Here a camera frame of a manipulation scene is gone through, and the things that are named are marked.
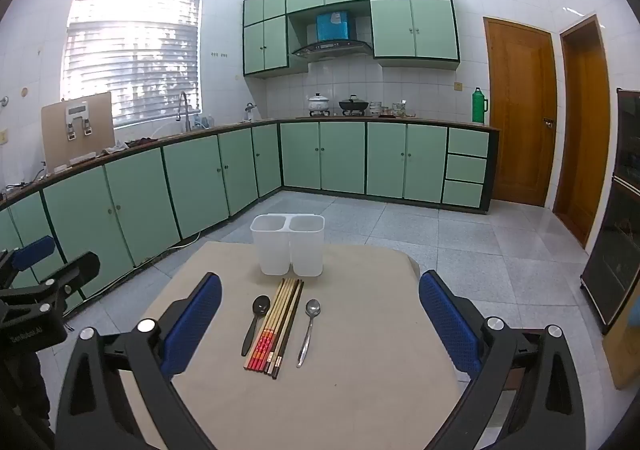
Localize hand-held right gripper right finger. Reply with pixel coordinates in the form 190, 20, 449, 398
418, 270, 588, 450

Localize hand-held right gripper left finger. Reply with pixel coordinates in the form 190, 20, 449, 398
56, 273, 223, 450

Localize green lower kitchen cabinets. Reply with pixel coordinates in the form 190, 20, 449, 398
0, 117, 501, 316

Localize green thermos flask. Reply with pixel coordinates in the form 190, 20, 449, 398
472, 87, 488, 125

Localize white window blind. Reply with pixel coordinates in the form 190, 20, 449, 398
61, 0, 203, 127

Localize light wooden box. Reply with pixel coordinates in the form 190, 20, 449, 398
601, 295, 640, 390

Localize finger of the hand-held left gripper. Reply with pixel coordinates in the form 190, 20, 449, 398
30, 251, 101, 313
0, 235, 57, 291

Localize wooden door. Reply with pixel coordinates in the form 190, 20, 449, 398
482, 16, 558, 208
552, 14, 612, 248

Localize cardboard board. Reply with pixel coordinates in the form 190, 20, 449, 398
41, 92, 115, 172

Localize brown wooden chopstick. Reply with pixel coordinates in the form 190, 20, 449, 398
265, 279, 299, 377

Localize white two-compartment utensil holder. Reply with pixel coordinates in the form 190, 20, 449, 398
250, 213, 326, 278

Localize metal kitchen faucet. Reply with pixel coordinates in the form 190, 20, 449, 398
176, 91, 193, 132

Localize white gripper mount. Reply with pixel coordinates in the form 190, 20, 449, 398
64, 102, 95, 141

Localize dark glass-front cabinet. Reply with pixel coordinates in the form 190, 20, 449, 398
580, 88, 640, 333

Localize black plastic spoon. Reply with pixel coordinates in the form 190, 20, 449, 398
241, 295, 271, 357

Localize black wok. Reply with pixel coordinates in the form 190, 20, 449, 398
338, 94, 371, 112

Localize black range hood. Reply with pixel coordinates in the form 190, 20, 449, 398
291, 40, 374, 62

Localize metal spoon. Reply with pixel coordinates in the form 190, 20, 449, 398
296, 299, 322, 368

